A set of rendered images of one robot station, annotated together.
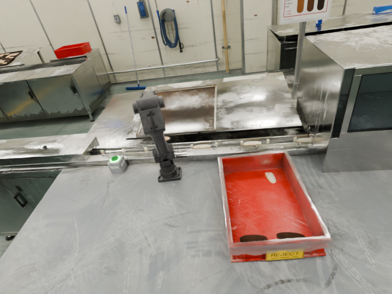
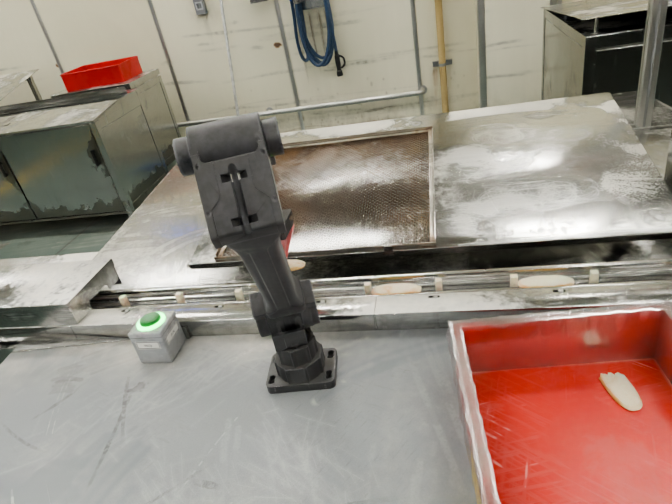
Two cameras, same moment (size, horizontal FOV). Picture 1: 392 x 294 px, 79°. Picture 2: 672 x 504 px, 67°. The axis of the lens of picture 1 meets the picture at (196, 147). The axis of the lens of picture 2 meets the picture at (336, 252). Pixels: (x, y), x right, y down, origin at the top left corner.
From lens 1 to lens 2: 32 cm
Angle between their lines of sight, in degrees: 6
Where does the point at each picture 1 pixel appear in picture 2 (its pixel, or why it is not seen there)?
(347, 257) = not seen: outside the picture
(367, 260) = not seen: outside the picture
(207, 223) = not seen: outside the picture
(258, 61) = (518, 93)
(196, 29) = (374, 24)
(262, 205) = (608, 489)
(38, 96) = (20, 172)
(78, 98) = (105, 176)
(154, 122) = (245, 201)
